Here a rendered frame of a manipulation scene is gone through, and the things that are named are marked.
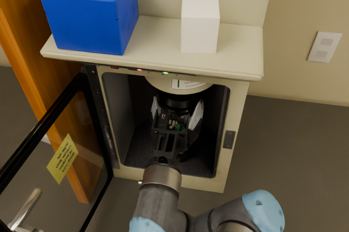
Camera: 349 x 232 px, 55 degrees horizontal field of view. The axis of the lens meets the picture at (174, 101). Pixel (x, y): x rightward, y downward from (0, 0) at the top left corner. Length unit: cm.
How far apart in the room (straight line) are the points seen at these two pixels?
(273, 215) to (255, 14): 31
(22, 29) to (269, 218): 48
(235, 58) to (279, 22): 61
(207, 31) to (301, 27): 66
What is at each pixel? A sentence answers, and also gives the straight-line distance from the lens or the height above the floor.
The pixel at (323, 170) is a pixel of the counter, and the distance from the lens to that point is 111.
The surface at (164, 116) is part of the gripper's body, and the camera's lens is 68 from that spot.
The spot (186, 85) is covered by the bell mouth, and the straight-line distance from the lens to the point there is 68.
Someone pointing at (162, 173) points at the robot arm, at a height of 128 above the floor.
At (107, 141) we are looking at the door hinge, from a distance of 86.
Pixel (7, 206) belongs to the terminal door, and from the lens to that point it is 60.
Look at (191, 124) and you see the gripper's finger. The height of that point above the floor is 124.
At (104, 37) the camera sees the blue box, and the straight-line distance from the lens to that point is 47.
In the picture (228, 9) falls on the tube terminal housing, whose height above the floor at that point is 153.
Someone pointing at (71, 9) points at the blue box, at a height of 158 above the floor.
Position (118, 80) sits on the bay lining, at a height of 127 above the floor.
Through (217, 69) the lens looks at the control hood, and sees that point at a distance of 46.
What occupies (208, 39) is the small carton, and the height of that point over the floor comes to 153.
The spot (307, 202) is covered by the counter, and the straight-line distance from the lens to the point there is 104.
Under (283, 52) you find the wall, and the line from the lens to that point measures 114.
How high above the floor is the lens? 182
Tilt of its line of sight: 48 degrees down
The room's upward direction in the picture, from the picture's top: straight up
